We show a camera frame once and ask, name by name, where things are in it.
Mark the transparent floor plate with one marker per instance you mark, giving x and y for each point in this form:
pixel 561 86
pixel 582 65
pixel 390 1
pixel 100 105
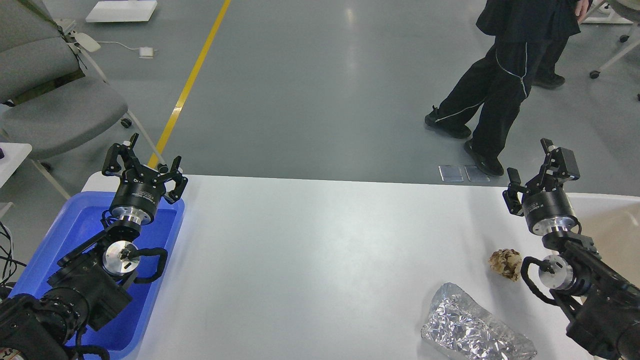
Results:
pixel 475 175
pixel 451 173

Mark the person in black clothes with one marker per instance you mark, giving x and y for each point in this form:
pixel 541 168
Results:
pixel 529 37

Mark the white side table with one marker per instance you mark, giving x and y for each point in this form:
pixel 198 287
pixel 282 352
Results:
pixel 13 155

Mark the aluminium foil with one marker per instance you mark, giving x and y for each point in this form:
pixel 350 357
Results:
pixel 461 329

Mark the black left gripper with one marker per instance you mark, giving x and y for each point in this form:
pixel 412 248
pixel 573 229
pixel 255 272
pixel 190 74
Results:
pixel 138 197

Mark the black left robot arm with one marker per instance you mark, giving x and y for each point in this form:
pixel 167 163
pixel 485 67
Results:
pixel 90 287

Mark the grey office chair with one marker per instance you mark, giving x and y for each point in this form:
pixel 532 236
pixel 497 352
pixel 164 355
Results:
pixel 53 105

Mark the beige plastic bin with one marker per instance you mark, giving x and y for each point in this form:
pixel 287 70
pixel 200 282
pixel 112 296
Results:
pixel 613 222

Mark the right transparent floor plate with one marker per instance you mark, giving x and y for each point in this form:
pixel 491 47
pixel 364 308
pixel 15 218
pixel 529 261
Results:
pixel 475 175

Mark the crumpled brown paper ball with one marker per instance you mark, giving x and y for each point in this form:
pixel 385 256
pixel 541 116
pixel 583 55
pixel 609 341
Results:
pixel 506 262

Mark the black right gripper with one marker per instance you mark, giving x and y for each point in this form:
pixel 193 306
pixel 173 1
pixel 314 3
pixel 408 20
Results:
pixel 547 208

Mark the left transparent floor plate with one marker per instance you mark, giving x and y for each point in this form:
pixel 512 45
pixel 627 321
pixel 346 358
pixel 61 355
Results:
pixel 451 173

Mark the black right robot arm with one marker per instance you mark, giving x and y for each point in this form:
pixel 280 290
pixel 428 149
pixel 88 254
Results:
pixel 601 306

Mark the white power adapter with cable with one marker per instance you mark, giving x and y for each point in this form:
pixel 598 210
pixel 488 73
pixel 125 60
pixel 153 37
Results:
pixel 143 52

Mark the white flat board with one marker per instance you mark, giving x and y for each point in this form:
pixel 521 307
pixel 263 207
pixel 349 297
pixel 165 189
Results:
pixel 122 11

